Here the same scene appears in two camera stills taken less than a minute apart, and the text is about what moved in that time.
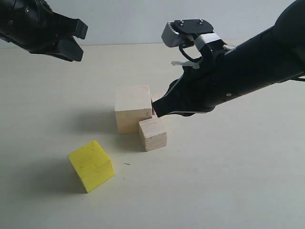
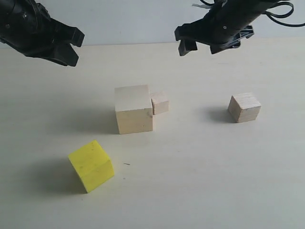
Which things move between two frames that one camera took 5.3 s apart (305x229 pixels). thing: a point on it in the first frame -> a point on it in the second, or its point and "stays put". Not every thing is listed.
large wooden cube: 132,105 stays put
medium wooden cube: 153,134 -> 244,108
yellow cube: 93,164 stays put
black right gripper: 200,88 -> 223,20
